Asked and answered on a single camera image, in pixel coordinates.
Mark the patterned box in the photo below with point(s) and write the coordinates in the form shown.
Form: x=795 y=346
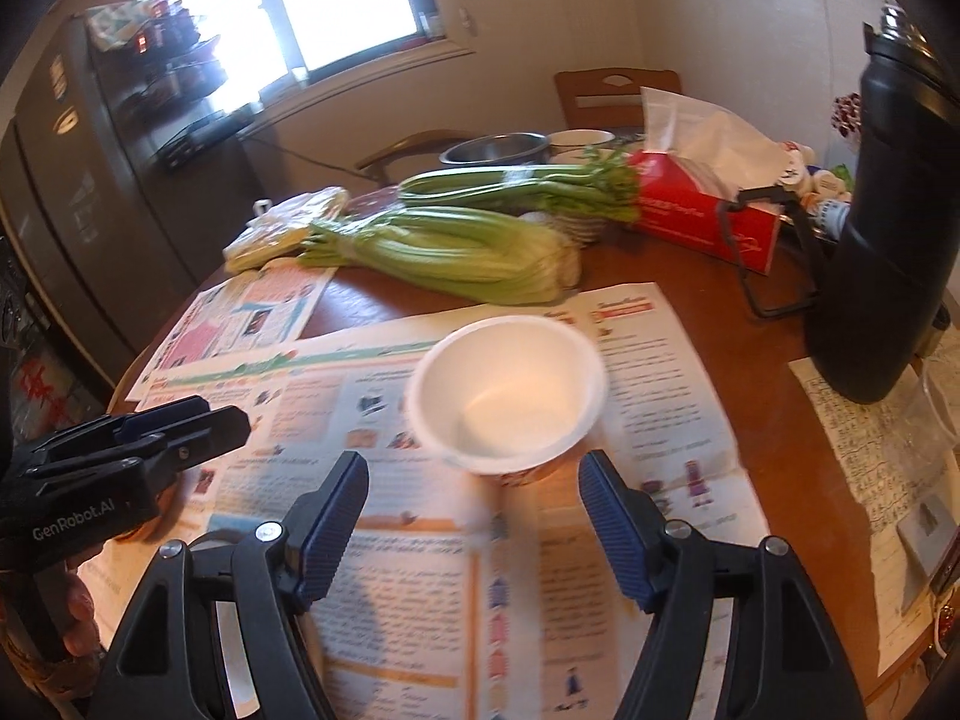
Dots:
x=116 y=28

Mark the black thermos bottle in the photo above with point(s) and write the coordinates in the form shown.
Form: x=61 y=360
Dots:
x=877 y=240

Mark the large steel bowl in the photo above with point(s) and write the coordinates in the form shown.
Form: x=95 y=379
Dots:
x=487 y=150

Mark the handwritten paper sheet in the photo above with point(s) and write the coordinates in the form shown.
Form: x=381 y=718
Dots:
x=847 y=450

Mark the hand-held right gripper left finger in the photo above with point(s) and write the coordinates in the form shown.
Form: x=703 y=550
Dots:
x=330 y=532

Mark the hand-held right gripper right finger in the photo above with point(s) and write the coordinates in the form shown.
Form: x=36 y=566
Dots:
x=611 y=525

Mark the grey card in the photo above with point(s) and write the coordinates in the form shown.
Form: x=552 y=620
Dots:
x=930 y=525

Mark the glass door with red characters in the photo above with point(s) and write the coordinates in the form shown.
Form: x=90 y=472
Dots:
x=45 y=390

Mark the plastic bag of yellow food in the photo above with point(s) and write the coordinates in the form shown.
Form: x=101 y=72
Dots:
x=277 y=236

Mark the brown wooden chair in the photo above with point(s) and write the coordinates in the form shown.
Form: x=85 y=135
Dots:
x=585 y=82

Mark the white tissue paper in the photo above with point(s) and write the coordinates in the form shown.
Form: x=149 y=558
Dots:
x=697 y=127

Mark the pink illustrated newspaper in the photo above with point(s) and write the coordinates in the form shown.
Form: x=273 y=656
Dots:
x=225 y=322

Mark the white enamel bowl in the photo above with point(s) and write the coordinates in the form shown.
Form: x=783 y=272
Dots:
x=581 y=141

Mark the dark curved-back chair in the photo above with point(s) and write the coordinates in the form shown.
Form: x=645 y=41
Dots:
x=405 y=142

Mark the window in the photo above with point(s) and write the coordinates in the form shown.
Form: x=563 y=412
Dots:
x=337 y=0

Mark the group of dark bottles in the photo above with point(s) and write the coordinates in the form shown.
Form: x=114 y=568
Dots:
x=180 y=52

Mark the red tissue box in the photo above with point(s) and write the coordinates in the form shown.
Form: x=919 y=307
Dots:
x=697 y=225

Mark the black set-top box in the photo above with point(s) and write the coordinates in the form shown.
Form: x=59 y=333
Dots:
x=202 y=139

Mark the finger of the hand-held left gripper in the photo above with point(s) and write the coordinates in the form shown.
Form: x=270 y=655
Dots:
x=157 y=414
x=210 y=431

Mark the large open newspaper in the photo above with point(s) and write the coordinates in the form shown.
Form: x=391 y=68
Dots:
x=420 y=585

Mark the person's left hand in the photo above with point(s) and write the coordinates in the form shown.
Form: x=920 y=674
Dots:
x=79 y=615

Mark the thick pale celery bunch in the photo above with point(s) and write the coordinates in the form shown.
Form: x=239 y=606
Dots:
x=450 y=255

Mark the thin green celery bunch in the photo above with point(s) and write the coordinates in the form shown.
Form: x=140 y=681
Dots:
x=510 y=184

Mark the red floral decoration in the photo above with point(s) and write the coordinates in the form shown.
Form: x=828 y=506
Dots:
x=846 y=114

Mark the woven basket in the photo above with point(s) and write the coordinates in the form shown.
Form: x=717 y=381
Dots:
x=581 y=227

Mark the grey refrigerator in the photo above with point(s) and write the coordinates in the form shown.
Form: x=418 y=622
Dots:
x=97 y=225

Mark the white paper sheet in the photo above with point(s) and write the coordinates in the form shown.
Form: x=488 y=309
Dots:
x=892 y=600

